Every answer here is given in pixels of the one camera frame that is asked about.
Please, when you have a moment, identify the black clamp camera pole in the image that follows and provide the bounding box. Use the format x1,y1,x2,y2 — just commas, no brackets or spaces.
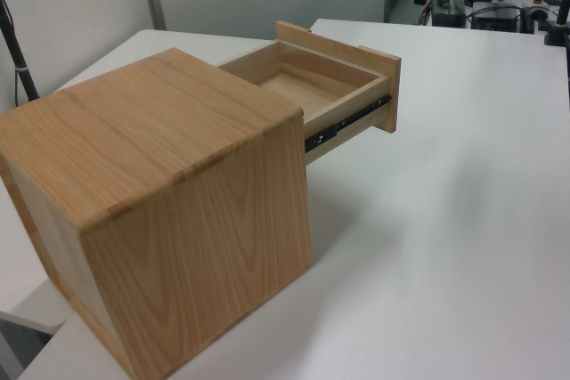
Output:
541,0,570,47

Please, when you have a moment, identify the black electronics box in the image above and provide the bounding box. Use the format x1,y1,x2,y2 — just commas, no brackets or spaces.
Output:
471,5,522,33

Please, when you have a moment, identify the light wooden drawer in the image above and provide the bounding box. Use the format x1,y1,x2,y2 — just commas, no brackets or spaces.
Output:
216,20,403,163

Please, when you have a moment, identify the light wooden cabinet box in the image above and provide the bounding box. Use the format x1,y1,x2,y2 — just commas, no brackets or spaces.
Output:
0,47,313,380

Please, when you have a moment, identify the black metal drawer slide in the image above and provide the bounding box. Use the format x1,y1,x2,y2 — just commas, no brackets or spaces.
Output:
305,93,393,154

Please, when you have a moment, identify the black tripod pole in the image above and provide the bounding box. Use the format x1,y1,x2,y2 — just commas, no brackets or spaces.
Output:
0,0,44,108

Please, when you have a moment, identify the grey desktop device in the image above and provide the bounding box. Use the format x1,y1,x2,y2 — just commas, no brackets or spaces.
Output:
430,0,467,28

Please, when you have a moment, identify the white side table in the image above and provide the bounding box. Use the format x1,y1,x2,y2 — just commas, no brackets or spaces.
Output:
0,271,77,336

